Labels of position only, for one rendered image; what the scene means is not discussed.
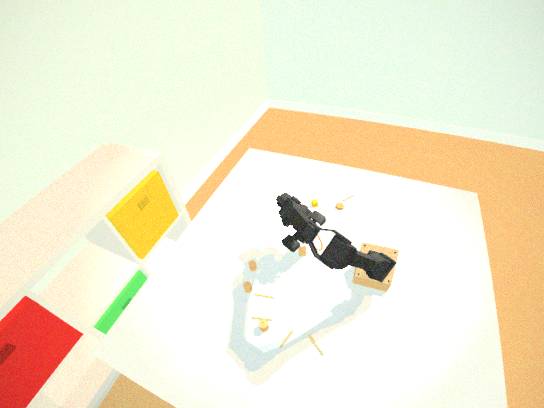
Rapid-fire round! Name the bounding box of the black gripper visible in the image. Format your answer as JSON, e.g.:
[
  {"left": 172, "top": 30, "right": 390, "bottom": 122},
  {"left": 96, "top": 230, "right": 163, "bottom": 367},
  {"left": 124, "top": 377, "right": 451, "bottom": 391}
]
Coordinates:
[{"left": 282, "top": 211, "right": 327, "bottom": 253}]

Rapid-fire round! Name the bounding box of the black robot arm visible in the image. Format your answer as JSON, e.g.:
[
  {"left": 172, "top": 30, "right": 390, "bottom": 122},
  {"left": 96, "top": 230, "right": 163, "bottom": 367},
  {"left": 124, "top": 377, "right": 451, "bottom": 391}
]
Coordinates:
[{"left": 276, "top": 193, "right": 397, "bottom": 283}]

